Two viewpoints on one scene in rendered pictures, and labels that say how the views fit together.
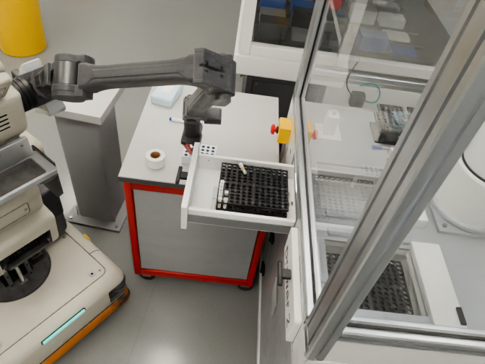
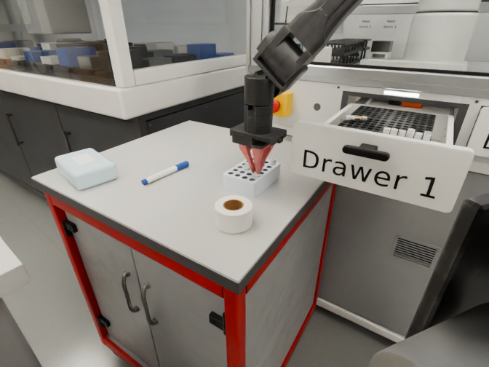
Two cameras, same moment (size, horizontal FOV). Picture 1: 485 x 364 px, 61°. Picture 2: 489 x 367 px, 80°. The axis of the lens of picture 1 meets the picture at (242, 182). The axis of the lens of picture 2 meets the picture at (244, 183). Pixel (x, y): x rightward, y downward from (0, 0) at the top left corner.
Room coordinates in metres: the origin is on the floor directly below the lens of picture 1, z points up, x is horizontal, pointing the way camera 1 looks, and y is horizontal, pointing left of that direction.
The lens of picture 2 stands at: (0.80, 0.68, 1.09)
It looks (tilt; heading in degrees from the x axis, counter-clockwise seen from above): 29 degrees down; 306
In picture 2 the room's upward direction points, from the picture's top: straight up
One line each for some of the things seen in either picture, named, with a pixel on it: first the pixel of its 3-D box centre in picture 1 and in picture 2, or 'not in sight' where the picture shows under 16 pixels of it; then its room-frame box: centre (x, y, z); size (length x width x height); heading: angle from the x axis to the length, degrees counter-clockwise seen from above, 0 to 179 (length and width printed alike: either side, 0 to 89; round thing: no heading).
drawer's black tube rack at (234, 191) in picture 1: (252, 191); (386, 133); (0.91, -0.04, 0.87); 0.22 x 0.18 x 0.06; 94
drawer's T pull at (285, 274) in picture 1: (284, 274); not in sight; (0.61, -0.15, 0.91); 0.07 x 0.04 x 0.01; 4
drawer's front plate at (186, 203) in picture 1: (190, 183); (366, 162); (0.90, 0.16, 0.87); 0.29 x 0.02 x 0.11; 4
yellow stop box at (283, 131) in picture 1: (283, 130); (279, 103); (1.25, -0.12, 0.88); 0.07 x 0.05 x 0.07; 4
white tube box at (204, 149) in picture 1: (199, 154); (252, 175); (1.14, 0.18, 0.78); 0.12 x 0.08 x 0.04; 93
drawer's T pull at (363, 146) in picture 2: (182, 175); (367, 150); (0.90, 0.19, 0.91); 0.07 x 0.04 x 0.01; 4
